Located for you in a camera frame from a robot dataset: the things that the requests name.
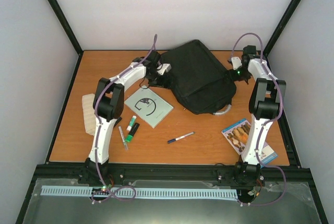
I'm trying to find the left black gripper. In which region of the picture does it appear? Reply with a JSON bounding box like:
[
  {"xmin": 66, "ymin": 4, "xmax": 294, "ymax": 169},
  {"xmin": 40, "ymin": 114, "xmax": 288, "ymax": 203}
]
[{"xmin": 146, "ymin": 70, "xmax": 174, "ymax": 90}]

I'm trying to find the grey notebook with G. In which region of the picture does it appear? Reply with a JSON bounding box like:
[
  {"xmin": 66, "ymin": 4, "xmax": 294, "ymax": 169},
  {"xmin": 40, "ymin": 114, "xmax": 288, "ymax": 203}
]
[{"xmin": 125, "ymin": 86, "xmax": 174, "ymax": 128}]

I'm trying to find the black student backpack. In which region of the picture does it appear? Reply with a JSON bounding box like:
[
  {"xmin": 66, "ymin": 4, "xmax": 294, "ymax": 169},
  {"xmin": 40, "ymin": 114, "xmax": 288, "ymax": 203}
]
[{"xmin": 161, "ymin": 40, "xmax": 236, "ymax": 116}]

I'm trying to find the dog picture book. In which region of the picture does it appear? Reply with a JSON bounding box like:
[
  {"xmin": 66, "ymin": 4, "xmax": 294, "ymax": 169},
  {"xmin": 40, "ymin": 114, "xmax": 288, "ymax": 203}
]
[{"xmin": 221, "ymin": 118, "xmax": 278, "ymax": 164}]

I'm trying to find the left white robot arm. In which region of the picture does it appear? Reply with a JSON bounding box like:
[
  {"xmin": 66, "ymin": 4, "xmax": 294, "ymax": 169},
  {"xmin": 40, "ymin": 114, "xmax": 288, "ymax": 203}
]
[{"xmin": 85, "ymin": 58, "xmax": 171, "ymax": 184}]

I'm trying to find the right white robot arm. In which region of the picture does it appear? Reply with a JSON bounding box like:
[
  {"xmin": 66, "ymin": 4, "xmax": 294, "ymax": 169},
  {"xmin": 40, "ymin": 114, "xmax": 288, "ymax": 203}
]
[{"xmin": 229, "ymin": 45, "xmax": 287, "ymax": 186}]

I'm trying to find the white green glue stick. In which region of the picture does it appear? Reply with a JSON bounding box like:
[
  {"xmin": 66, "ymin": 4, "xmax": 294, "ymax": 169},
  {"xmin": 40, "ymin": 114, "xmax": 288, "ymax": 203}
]
[{"xmin": 126, "ymin": 115, "xmax": 137, "ymax": 132}]

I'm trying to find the green highlighter marker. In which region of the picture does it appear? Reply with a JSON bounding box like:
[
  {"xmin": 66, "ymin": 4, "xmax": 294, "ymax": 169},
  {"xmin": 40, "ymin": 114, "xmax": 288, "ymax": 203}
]
[{"xmin": 125, "ymin": 123, "xmax": 140, "ymax": 143}]

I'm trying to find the blue white pen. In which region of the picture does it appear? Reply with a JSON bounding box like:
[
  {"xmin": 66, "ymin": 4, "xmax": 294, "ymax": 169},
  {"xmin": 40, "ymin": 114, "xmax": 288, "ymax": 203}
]
[{"xmin": 167, "ymin": 132, "xmax": 195, "ymax": 144}]

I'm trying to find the clear silver pen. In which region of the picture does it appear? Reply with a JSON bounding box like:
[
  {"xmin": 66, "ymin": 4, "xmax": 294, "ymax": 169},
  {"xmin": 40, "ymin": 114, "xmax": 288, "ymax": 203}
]
[{"xmin": 118, "ymin": 126, "xmax": 128, "ymax": 150}]

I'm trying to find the beige knitted pencil case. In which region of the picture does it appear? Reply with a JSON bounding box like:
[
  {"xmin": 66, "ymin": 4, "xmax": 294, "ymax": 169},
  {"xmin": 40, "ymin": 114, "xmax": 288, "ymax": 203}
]
[{"xmin": 82, "ymin": 93, "xmax": 96, "ymax": 136}]

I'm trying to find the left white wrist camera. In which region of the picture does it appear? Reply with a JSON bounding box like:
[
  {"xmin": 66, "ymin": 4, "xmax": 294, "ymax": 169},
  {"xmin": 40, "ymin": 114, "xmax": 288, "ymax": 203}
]
[{"xmin": 157, "ymin": 63, "xmax": 171, "ymax": 76}]

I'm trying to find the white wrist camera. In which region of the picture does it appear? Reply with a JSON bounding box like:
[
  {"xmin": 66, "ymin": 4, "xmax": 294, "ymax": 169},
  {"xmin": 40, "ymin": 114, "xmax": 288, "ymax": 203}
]
[
  {"xmin": 230, "ymin": 56, "xmax": 242, "ymax": 70},
  {"xmin": 157, "ymin": 63, "xmax": 171, "ymax": 76}
]

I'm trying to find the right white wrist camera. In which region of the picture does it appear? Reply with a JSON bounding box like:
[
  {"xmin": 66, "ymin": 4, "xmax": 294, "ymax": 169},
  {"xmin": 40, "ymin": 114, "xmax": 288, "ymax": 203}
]
[{"xmin": 230, "ymin": 56, "xmax": 242, "ymax": 70}]

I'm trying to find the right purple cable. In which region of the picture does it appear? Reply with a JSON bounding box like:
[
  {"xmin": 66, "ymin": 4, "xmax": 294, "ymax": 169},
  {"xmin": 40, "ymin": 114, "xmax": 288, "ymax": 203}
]
[{"xmin": 231, "ymin": 32, "xmax": 287, "ymax": 207}]

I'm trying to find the purple cable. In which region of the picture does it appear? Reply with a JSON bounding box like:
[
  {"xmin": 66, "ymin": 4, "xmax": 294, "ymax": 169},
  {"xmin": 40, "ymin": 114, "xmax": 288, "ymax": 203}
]
[
  {"xmin": 90, "ymin": 33, "xmax": 158, "ymax": 204},
  {"xmin": 231, "ymin": 32, "xmax": 287, "ymax": 207}
]

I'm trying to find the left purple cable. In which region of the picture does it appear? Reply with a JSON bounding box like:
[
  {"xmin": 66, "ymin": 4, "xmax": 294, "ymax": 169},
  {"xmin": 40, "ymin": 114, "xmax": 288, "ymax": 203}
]
[{"xmin": 90, "ymin": 33, "xmax": 158, "ymax": 204}]

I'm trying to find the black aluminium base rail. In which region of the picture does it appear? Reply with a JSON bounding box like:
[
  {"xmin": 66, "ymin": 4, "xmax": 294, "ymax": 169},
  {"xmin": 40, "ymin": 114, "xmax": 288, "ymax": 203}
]
[{"xmin": 32, "ymin": 162, "xmax": 314, "ymax": 187}]

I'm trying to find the light blue cable duct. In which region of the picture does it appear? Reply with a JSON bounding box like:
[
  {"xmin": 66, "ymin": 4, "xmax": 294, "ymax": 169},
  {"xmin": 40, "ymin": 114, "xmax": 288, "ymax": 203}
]
[{"xmin": 40, "ymin": 185, "xmax": 237, "ymax": 201}]

